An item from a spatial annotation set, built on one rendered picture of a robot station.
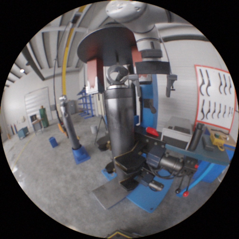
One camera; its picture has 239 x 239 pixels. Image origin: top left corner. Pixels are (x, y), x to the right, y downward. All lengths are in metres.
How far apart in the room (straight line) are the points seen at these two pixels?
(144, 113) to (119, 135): 0.47
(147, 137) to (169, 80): 0.50
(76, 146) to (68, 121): 0.62
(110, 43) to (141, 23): 0.36
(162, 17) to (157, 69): 0.19
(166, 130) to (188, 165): 0.32
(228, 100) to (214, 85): 0.65
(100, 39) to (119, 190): 1.64
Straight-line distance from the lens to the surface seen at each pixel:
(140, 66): 0.29
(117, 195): 1.30
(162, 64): 0.30
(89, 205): 1.54
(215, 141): 0.91
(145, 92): 0.83
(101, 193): 1.36
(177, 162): 0.61
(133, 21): 0.20
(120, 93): 0.44
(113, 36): 0.50
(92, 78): 0.62
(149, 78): 0.46
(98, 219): 1.49
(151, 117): 0.84
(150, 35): 0.29
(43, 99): 11.59
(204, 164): 1.68
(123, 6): 0.20
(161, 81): 2.46
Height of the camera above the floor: 1.42
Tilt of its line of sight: 18 degrees down
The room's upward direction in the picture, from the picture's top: 5 degrees counter-clockwise
